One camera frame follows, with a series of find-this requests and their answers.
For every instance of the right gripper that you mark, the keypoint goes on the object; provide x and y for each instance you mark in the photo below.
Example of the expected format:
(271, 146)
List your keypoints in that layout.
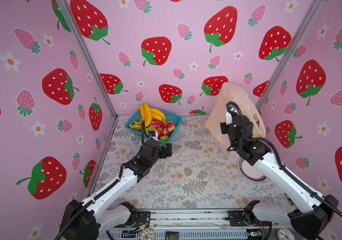
(223, 127)

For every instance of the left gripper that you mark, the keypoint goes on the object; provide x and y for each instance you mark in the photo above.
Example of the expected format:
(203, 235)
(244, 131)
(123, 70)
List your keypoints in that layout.
(163, 154)

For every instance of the large yellow banana bunch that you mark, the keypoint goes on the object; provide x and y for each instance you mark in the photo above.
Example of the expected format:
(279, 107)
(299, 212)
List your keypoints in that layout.
(146, 114)

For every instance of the teal plastic basket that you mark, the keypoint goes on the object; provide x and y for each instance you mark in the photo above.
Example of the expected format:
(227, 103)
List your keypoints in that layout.
(134, 125)

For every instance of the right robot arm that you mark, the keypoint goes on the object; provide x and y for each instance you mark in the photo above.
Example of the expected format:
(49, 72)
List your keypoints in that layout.
(307, 216)

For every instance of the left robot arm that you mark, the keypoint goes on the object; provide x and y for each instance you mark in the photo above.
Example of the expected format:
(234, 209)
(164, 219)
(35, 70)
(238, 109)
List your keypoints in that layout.
(87, 219)

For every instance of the red dragon fruit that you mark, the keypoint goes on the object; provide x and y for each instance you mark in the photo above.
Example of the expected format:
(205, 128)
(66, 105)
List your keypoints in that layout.
(157, 124)

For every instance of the red peach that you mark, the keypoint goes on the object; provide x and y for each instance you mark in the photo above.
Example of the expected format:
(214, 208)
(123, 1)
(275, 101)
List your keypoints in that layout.
(170, 126)

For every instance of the small yellow banana bunch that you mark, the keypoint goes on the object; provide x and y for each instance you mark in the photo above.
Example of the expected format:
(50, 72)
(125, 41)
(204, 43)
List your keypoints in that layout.
(158, 115)

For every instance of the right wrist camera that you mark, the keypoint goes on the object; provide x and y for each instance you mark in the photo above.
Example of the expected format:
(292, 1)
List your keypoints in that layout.
(229, 118)

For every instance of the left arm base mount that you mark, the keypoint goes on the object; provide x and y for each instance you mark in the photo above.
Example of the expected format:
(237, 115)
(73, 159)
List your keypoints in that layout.
(141, 218)

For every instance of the aluminium rail frame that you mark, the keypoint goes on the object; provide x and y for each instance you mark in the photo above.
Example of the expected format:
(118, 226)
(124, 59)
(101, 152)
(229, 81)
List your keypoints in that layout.
(200, 224)

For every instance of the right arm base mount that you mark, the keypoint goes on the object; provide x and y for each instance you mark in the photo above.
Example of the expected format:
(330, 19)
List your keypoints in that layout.
(238, 218)

